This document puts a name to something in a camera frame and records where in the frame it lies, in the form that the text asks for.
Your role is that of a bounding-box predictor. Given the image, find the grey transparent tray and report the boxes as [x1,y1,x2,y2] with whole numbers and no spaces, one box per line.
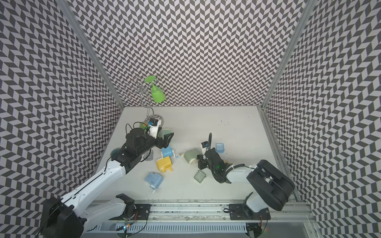
[193,170,206,183]
[144,149,154,161]

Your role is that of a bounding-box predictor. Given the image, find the mint green pencil sharpener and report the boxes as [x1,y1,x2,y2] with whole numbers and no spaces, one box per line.
[159,128,172,138]

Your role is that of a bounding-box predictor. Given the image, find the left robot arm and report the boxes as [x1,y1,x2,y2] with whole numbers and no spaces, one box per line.
[38,128,174,238]

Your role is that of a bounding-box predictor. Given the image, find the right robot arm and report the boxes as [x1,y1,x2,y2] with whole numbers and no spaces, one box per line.
[197,148,295,213]

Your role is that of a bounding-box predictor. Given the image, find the blue transparent tray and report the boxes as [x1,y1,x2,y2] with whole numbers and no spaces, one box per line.
[215,143,225,154]

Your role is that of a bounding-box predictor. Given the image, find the yellow pencil sharpener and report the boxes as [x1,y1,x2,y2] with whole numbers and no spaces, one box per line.
[156,156,173,173]

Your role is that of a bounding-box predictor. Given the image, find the light blue pencil sharpener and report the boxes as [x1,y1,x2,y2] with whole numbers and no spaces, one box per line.
[145,173,163,193]

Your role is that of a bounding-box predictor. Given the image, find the green snack packet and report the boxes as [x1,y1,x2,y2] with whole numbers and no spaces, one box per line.
[140,122,149,130]

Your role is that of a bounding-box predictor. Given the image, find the green plastic cup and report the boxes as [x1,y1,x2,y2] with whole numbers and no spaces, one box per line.
[144,75,166,104]

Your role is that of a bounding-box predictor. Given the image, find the teal ceramic cup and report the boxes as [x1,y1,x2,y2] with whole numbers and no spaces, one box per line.
[110,148,123,161]

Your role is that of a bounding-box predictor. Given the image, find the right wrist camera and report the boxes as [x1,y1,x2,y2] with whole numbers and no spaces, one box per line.
[201,141,209,156]

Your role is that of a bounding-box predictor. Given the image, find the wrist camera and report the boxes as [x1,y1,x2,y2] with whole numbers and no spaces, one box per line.
[148,118,162,138]
[201,141,209,156]

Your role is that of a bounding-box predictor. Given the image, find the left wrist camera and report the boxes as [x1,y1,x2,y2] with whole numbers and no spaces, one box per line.
[148,118,162,138]

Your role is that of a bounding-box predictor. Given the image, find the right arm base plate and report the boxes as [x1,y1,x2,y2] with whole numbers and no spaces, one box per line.
[227,204,271,221]

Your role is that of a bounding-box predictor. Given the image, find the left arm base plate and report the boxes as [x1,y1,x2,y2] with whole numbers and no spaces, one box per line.
[132,203,151,221]

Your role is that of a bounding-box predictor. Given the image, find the aluminium front rail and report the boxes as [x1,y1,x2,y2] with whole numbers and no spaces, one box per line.
[98,201,316,224]

